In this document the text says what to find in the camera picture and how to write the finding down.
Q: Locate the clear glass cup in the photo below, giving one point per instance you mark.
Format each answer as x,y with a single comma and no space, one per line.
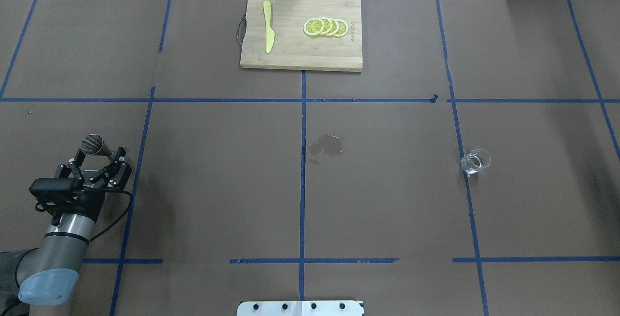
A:
476,160

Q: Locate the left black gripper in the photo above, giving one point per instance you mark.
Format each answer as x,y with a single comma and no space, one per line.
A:
92,198

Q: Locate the back lemon slice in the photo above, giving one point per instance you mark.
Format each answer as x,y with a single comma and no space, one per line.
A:
343,28

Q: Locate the yellow plastic knife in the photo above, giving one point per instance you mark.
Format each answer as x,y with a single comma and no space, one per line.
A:
269,31

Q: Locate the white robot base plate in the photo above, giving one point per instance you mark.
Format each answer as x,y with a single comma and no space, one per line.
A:
301,308

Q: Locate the steel jigger measuring cup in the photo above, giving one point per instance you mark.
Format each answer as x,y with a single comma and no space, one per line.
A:
94,145

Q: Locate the front lemon slice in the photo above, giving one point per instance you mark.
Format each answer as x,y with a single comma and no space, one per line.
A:
313,26

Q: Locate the bamboo cutting board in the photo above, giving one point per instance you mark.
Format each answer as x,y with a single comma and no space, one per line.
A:
293,49

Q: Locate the lemon slice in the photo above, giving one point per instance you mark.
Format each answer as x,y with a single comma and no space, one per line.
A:
327,25
343,28
313,26
335,27

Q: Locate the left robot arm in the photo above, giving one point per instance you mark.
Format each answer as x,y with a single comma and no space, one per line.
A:
48,275

